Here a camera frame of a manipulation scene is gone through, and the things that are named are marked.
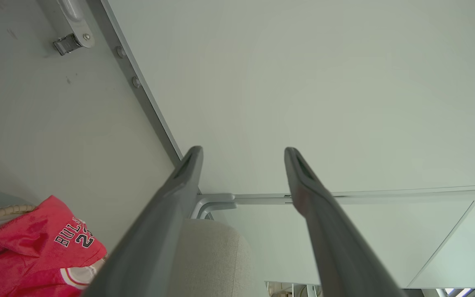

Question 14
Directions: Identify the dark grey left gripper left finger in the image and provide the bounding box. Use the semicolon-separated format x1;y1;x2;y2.
82;145;204;297

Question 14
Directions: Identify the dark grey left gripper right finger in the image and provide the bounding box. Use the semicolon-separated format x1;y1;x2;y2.
284;146;407;297

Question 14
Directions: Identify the red Bulls basketball jersey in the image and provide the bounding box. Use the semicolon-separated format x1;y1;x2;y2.
0;195;108;297

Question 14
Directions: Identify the grey fabric sofa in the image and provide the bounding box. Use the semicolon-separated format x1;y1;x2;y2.
167;219;269;297

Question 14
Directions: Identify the white basket with wicker rim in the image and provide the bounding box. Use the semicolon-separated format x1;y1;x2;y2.
0;204;37;236

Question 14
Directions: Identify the metal floor latch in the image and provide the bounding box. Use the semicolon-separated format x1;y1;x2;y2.
52;0;96;56

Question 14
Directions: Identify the light grey metal frame tube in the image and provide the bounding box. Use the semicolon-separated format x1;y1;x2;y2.
190;188;475;220

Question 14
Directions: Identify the grey floor rail with screws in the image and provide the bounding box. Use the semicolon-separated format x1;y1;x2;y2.
85;0;203;194

